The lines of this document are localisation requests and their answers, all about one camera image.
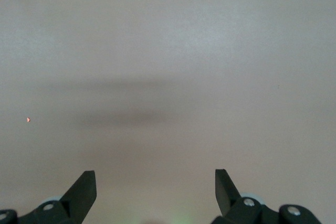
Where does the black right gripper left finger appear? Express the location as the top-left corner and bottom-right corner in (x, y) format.
(0, 170), (97, 224)

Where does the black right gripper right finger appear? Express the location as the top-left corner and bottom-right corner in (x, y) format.
(211, 168), (323, 224)

